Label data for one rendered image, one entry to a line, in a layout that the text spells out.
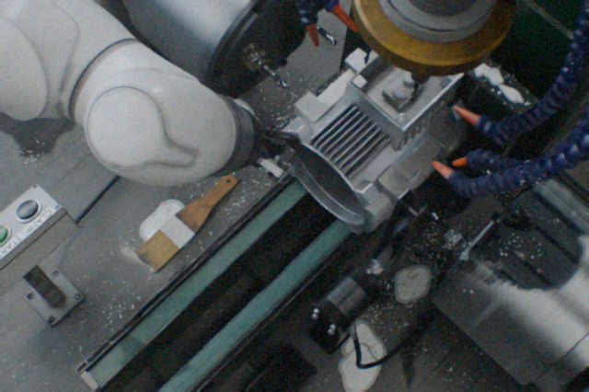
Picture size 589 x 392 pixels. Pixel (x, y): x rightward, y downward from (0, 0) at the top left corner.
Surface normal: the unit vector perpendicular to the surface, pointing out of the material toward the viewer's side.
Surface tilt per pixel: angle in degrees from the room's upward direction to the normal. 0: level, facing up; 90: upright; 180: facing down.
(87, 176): 0
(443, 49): 0
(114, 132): 32
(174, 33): 66
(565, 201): 21
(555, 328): 39
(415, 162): 0
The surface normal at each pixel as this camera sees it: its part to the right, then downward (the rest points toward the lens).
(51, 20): 0.27, -0.53
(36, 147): 0.04, -0.35
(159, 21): -0.62, 0.45
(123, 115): -0.20, -0.07
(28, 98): 0.18, 0.73
